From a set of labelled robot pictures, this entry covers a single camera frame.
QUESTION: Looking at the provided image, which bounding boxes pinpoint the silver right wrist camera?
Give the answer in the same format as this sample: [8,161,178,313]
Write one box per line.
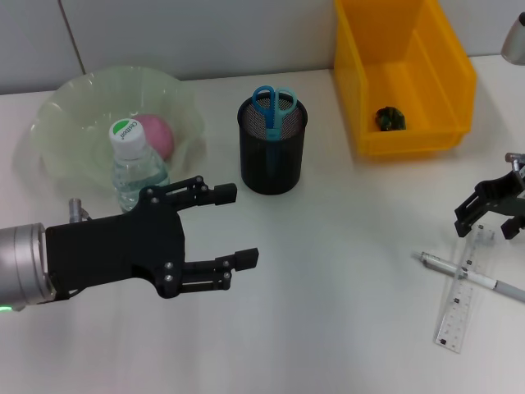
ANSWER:
[500,11,525,66]

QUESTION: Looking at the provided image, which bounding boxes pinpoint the black mesh pen cup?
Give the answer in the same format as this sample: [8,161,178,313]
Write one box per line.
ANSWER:
[236,92,308,196]

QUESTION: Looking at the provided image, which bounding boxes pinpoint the pale green glass fruit plate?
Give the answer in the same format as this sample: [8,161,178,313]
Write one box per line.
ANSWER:
[29,65,206,194]

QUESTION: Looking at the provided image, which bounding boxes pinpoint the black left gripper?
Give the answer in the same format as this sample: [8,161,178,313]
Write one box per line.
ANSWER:
[44,176,238,303]

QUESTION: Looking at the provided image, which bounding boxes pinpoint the blue scissors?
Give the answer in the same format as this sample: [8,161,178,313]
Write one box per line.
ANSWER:
[251,85,299,180]

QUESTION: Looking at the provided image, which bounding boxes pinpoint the yellow plastic bin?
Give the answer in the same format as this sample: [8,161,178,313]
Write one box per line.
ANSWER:
[332,0,478,158]

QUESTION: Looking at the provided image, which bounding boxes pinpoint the clear plastic ruler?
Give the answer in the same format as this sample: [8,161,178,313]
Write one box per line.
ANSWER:
[434,227,497,355]

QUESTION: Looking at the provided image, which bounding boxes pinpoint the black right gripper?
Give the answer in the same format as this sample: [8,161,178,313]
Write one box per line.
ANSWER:
[454,170,525,241]

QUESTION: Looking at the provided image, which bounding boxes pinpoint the right gripper cable with plug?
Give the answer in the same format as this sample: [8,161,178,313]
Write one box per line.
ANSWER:
[504,152,525,178]

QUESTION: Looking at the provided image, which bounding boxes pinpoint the green plastic wrapper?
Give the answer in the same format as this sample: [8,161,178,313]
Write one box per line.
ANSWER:
[375,105,408,132]

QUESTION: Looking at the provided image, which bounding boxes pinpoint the pink peach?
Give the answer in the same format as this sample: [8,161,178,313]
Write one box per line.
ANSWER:
[133,113,175,162]

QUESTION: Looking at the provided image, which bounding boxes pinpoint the clear green-label water bottle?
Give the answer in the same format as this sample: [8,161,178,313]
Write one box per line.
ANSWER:
[108,118,171,214]

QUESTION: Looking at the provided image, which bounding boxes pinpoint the grey white pen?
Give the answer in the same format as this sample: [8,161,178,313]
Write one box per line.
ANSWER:
[412,250,525,305]

